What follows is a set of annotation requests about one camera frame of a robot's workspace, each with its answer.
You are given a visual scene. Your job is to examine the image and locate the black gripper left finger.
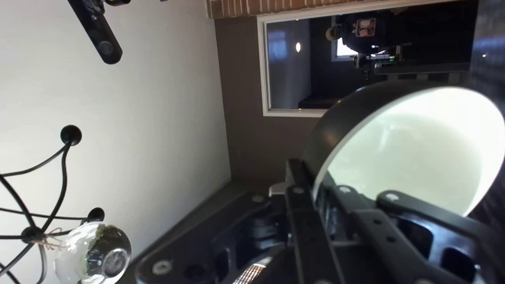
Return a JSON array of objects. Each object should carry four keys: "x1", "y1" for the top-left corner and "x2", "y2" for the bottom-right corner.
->
[{"x1": 132, "y1": 156, "x2": 344, "y2": 284}]

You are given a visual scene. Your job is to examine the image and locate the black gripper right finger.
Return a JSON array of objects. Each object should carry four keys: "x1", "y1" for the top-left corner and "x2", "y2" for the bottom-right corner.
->
[{"x1": 314, "y1": 181, "x2": 505, "y2": 284}]

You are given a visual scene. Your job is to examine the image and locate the black bowl with white inside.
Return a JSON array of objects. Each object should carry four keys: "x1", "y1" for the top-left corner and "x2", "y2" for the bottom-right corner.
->
[{"x1": 301, "y1": 77, "x2": 505, "y2": 218}]

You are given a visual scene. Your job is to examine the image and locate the clear glass light bulb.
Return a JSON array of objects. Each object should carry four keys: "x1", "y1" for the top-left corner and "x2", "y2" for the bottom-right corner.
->
[{"x1": 53, "y1": 221, "x2": 132, "y2": 284}]

